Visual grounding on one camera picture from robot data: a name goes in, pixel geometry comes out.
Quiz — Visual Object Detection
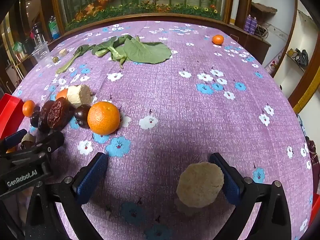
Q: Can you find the gold framed glass cabinet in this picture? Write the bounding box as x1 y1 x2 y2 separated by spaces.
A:
0 12 32 90

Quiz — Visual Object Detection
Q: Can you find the slim bok choy stalk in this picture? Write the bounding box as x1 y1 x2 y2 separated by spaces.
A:
55 44 96 75

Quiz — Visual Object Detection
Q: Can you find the purple floral tablecloth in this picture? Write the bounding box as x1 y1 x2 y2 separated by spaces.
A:
14 20 316 240

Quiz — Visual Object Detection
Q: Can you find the medium orange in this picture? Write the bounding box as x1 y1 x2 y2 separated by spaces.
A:
56 88 69 101

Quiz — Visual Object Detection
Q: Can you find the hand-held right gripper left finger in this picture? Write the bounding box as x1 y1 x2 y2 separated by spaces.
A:
25 152 109 240

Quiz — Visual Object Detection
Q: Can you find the glass case with artificial flowers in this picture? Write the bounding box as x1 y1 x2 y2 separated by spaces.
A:
51 0 236 33

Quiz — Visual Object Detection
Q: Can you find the steel thermos flask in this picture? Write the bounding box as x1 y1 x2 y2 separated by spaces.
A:
31 22 47 46

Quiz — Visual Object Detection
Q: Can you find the green packet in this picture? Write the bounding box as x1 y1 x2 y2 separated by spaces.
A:
12 41 24 57

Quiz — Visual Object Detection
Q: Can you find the large orange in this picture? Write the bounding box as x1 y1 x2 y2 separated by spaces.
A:
87 101 121 135

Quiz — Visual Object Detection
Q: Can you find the clear plastic cup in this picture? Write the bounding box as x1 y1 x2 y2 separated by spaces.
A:
31 41 52 64

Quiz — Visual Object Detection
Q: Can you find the black tool on shelf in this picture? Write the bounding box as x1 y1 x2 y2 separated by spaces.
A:
292 48 309 67

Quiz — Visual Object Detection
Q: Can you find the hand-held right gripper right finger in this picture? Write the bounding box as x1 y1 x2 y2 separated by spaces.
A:
209 152 292 240

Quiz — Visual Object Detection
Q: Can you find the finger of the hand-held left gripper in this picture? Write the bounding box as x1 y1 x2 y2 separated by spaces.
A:
14 131 65 161
0 129 28 154

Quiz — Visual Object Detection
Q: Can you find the large green leaf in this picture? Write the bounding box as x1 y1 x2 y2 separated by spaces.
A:
123 36 172 64

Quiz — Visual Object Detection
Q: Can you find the wrinkled red date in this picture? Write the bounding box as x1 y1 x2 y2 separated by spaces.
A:
47 98 75 131

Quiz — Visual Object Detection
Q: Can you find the dark purple plum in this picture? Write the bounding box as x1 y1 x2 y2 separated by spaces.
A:
74 104 92 129
30 112 41 127

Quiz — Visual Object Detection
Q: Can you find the dark red patterned cloth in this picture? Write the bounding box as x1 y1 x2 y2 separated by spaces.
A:
304 135 320 172

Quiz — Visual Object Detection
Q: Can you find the clear plastic water bottle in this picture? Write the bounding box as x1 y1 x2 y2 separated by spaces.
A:
48 16 60 40

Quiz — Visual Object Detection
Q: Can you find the red plastic box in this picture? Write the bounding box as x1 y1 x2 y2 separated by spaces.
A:
0 93 23 140

